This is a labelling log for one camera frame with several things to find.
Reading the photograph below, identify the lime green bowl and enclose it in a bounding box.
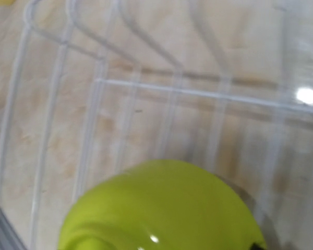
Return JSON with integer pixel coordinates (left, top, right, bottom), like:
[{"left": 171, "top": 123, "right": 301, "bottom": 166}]
[{"left": 57, "top": 159, "right": 268, "bottom": 249}]

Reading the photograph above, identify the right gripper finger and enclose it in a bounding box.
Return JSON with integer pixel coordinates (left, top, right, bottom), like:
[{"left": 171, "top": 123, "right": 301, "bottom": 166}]
[{"left": 250, "top": 242, "right": 267, "bottom": 250}]

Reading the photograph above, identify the white wire dish rack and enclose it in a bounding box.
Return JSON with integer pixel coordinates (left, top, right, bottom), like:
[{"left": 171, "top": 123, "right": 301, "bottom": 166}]
[{"left": 0, "top": 1, "right": 313, "bottom": 249}]

